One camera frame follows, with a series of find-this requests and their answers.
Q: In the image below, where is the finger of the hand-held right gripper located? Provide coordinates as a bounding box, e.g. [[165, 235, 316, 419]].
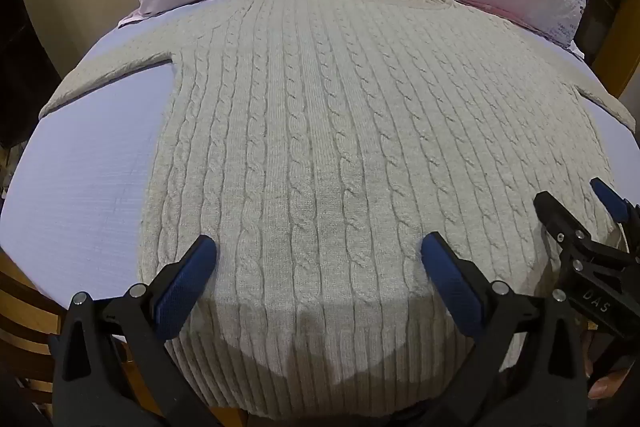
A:
[[589, 177, 640, 253], [533, 192, 593, 264]]

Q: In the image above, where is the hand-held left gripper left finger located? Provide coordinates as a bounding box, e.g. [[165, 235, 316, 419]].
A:
[[48, 234, 218, 427]]

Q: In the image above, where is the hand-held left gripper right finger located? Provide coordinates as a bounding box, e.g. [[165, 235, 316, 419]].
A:
[[420, 232, 589, 427]]

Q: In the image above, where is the beige cable-knit sweater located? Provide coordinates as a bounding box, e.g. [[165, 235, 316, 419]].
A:
[[39, 0, 637, 424]]

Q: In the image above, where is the lavender bed sheet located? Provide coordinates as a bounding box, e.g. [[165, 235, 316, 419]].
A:
[[0, 16, 640, 308]]

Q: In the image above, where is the wooden bed frame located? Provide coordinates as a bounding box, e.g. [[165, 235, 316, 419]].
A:
[[580, 0, 640, 100]]

